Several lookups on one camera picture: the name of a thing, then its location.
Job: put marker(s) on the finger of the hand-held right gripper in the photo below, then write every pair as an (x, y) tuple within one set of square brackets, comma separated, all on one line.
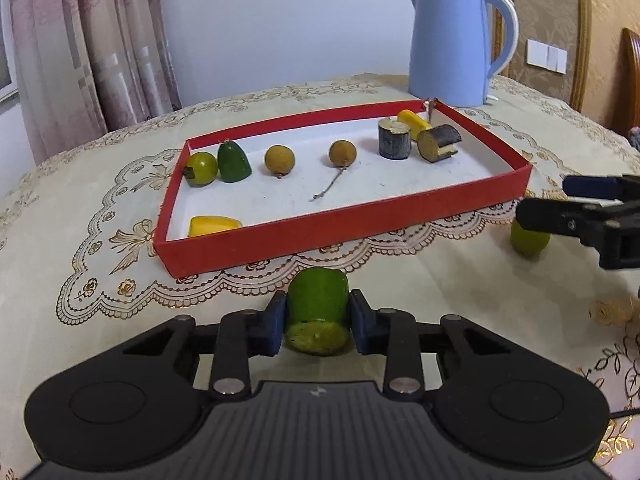
[(587, 186), (550, 217)]

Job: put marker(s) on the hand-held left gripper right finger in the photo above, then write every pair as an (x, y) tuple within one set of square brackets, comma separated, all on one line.
[(357, 322)]

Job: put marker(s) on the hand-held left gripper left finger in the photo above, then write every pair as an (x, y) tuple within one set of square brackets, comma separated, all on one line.
[(277, 322)]

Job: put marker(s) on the round green fruit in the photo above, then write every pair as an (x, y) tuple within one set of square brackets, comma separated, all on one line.
[(530, 245), (204, 167)]

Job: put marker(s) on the cucumber cylinder piece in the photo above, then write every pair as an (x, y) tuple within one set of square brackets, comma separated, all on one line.
[(317, 300)]

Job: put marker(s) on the yellow fruit slice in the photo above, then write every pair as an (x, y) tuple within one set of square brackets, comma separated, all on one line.
[(412, 119), (212, 225)]

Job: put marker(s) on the red cardboard box tray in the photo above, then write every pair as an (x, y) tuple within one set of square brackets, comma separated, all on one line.
[(300, 195)]

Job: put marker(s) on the dark sugarcane piece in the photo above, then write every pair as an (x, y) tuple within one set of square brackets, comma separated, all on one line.
[(445, 136), (395, 142)]

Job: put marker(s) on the cucumber tip piece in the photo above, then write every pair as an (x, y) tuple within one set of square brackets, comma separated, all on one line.
[(234, 162)]

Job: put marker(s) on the brown longan with stem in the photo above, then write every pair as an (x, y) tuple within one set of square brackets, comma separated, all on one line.
[(342, 152)]

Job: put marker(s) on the brown wooden chair back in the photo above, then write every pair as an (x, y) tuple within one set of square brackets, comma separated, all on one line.
[(632, 75)]

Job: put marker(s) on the light blue electric kettle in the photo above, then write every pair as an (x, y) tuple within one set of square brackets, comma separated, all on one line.
[(445, 45)]

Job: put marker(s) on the pink floral curtain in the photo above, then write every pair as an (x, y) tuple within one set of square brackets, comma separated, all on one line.
[(75, 50)]

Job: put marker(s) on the white wall switch panel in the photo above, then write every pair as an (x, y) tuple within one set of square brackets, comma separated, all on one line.
[(546, 55)]

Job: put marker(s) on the window with white frame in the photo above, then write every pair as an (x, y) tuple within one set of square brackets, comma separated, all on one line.
[(6, 80)]

